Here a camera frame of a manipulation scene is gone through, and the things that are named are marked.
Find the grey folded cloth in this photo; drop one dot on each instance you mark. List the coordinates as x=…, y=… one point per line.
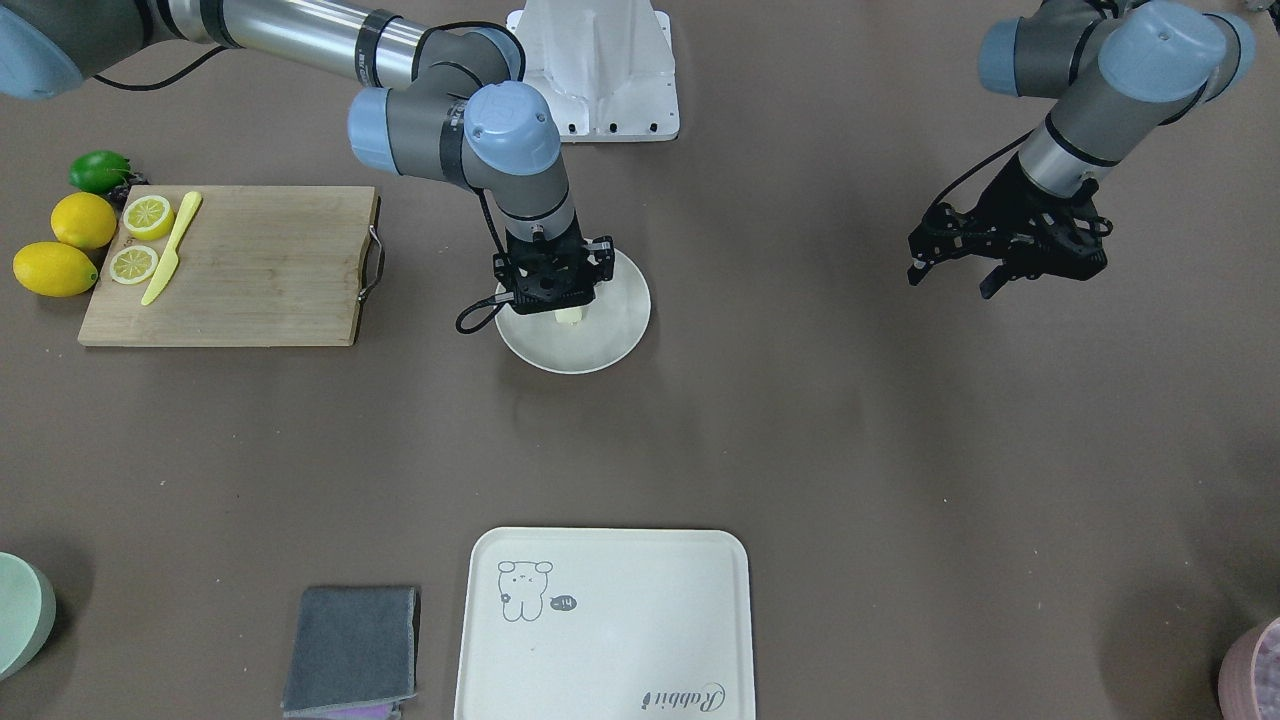
x=354, y=653

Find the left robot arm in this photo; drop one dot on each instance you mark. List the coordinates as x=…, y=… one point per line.
x=1115, y=70

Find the pink bowl of ice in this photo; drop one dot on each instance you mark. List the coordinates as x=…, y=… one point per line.
x=1248, y=683

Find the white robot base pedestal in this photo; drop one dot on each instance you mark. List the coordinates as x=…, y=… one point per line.
x=606, y=68

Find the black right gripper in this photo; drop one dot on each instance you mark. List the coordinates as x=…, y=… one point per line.
x=603, y=251

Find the yellow plastic knife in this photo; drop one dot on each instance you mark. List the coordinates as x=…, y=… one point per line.
x=169, y=259

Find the dark purple grapes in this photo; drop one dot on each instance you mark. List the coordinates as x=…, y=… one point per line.
x=133, y=179

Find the whole yellow lemon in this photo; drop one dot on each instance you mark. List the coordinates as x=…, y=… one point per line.
x=54, y=269
x=83, y=220

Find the wooden cutting board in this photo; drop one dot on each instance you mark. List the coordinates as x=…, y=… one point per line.
x=260, y=266

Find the green lime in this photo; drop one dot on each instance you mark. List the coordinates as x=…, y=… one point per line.
x=99, y=171

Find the cream round plate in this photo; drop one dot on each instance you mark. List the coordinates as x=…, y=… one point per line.
x=610, y=327

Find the mint green bowl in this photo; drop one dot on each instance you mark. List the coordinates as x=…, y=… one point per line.
x=28, y=610

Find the lemon half slice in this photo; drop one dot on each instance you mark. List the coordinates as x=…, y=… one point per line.
x=149, y=218
x=134, y=264

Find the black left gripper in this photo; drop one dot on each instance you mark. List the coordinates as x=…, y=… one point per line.
x=1004, y=204

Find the cream rabbit tray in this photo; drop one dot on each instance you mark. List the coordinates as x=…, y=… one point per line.
x=592, y=623

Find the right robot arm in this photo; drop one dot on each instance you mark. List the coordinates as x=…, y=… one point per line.
x=445, y=103

